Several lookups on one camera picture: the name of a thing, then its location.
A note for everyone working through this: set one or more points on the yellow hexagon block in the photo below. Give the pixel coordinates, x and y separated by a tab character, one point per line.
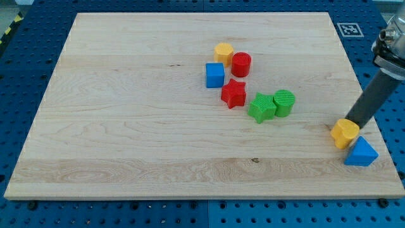
223	53

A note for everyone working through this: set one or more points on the white fiducial marker tag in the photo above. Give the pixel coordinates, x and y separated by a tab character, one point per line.
350	30

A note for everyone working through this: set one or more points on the blue cube block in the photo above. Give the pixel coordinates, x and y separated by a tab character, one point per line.
215	75

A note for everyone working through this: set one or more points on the red cylinder block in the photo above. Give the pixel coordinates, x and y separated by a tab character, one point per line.
241	63

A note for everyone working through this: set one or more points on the wooden board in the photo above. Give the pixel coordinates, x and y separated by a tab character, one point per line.
127	115

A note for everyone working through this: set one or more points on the green cylinder block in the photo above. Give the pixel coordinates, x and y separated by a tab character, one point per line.
284	101

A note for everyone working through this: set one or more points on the green star block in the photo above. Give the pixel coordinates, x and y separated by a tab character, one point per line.
262	108

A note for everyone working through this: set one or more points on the blue triangle block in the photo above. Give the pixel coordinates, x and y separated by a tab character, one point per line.
361	153

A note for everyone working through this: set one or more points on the yellow heart block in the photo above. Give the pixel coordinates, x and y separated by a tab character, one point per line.
343	132

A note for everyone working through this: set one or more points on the red star block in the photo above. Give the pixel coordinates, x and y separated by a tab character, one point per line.
234	93

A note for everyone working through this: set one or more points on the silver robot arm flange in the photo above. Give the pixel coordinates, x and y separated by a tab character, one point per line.
389	46

